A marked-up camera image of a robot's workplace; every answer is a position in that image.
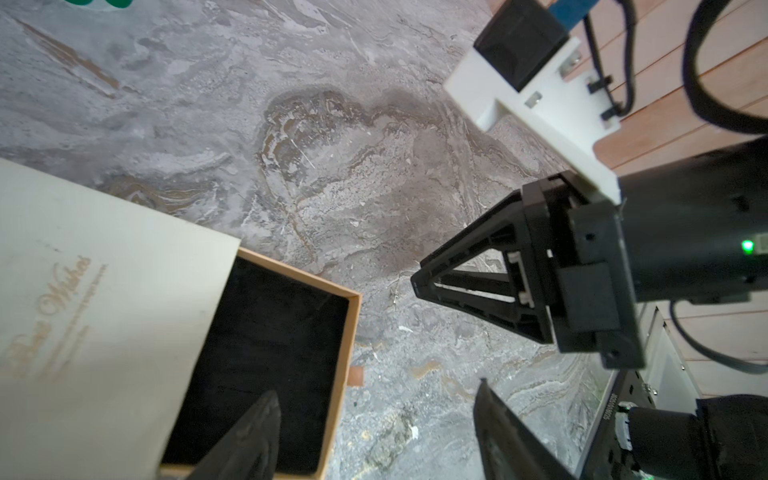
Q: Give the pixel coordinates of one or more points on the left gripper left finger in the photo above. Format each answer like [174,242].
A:
[249,450]

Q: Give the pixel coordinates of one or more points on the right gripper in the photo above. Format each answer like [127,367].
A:
[692,230]

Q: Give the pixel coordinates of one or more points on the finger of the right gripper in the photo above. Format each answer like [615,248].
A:
[488,270]

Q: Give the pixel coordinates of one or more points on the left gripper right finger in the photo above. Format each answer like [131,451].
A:
[509,450]

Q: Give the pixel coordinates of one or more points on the large cream jewelry box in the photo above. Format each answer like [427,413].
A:
[132,341]

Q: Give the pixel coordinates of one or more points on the green sticker roll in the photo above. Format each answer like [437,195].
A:
[104,5]

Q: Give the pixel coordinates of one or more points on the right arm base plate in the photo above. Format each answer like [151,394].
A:
[606,454]

